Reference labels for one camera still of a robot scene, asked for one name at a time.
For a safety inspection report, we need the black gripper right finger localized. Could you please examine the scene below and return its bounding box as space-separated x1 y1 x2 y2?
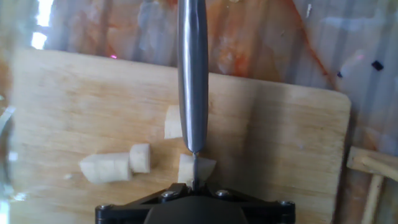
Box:
197 182 296 224

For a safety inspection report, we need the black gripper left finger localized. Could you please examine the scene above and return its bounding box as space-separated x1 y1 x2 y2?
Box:
95 182 194 224

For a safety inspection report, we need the white radish piece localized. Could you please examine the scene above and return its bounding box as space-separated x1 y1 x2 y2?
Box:
80 152 133 185

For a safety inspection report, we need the white radish slice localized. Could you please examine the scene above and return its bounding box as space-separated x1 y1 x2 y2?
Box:
177 153 218 185
164 105 183 140
129 143 151 174

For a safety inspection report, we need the wooden cutting board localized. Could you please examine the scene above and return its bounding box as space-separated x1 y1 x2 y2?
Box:
8 48 353 224

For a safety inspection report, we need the wooden knife rack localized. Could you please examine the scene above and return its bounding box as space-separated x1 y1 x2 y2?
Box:
346 146 398 224

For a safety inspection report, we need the orange marble pattern mat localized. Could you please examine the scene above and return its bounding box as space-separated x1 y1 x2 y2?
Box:
0 0 398 224

